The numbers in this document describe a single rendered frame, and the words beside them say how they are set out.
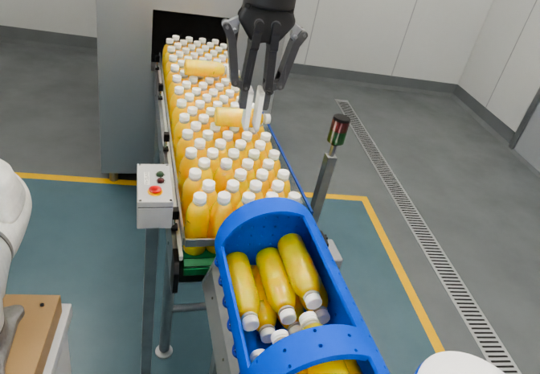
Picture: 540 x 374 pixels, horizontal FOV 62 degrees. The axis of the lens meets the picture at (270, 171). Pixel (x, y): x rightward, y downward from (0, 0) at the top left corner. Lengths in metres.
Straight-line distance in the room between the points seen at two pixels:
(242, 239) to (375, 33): 4.74
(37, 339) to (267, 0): 0.80
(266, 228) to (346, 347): 0.46
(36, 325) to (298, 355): 0.56
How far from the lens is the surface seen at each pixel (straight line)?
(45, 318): 1.11
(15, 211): 1.06
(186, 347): 2.34
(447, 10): 6.04
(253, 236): 1.23
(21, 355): 1.07
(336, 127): 1.62
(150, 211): 1.34
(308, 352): 0.87
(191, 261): 1.43
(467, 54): 6.38
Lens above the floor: 1.91
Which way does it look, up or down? 32 degrees down
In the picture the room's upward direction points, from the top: 12 degrees clockwise
